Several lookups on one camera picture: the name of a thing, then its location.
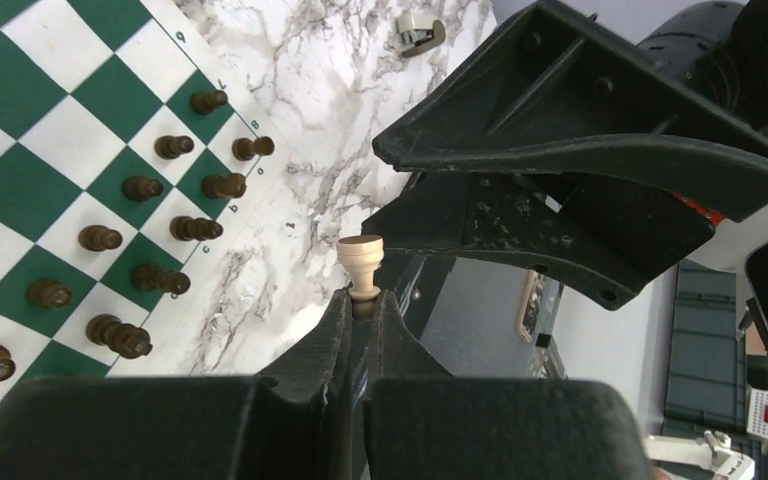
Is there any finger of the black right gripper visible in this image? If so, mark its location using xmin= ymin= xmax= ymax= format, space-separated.
xmin=362 ymin=173 xmax=715 ymax=310

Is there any dark green storage crate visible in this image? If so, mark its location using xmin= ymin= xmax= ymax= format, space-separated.
xmin=662 ymin=258 xmax=753 ymax=439

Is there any light wooden chess piece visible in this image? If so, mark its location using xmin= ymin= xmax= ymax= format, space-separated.
xmin=336 ymin=235 xmax=384 ymax=302

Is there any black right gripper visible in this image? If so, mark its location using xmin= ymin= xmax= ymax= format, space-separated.
xmin=372 ymin=1 xmax=768 ymax=222

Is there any green white chess board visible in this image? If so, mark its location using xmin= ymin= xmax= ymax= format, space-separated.
xmin=0 ymin=1 xmax=289 ymax=404

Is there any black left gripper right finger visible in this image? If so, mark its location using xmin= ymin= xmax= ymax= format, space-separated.
xmin=365 ymin=291 xmax=653 ymax=479

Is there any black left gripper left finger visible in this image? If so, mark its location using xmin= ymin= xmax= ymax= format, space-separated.
xmin=0 ymin=289 xmax=352 ymax=479

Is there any white device with display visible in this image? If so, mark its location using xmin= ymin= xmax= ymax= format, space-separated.
xmin=746 ymin=387 xmax=768 ymax=441

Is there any phone with patterned case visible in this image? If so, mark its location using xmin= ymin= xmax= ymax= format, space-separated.
xmin=516 ymin=270 xmax=546 ymax=343

